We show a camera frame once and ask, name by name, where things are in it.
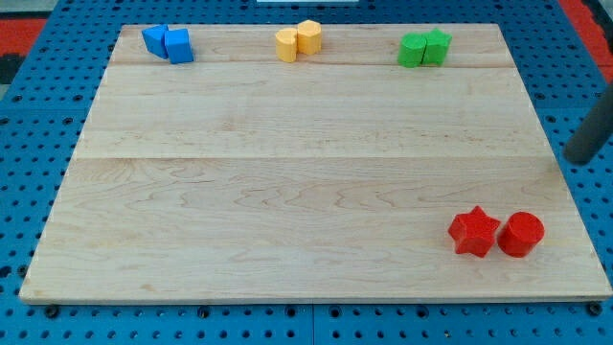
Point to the light wooden board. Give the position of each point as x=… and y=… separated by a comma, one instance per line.
x=242, y=179

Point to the yellow heart block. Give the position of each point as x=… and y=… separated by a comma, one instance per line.
x=286, y=41

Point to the yellow hexagon block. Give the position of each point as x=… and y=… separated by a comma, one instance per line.
x=309, y=37

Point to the green cylinder block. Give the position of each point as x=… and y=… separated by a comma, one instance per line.
x=411, y=49

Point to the red star block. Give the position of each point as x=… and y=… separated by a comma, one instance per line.
x=473, y=232

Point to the blue cube block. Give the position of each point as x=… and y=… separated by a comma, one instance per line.
x=178, y=46

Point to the green star block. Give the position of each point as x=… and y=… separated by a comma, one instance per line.
x=437, y=45

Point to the blue triangular block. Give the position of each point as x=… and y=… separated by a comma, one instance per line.
x=154, y=38

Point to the red cylinder block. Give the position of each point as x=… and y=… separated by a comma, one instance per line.
x=521, y=234

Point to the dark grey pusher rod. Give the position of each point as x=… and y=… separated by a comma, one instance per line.
x=593, y=131

